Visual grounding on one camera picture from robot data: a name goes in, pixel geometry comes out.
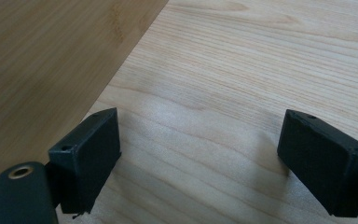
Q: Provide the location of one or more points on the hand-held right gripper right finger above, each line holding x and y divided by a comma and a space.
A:
323, 165

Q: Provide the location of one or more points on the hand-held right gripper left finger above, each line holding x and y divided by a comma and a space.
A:
88, 161

